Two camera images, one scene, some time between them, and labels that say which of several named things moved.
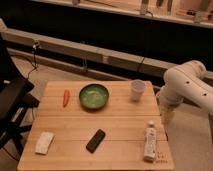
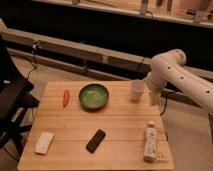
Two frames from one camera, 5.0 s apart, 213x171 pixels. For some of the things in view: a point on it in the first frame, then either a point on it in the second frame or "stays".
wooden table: (96, 126) stays
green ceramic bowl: (93, 96) stays
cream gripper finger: (167, 117) → (154, 98)
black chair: (17, 96) stays
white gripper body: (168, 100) → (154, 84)
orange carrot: (65, 97) stays
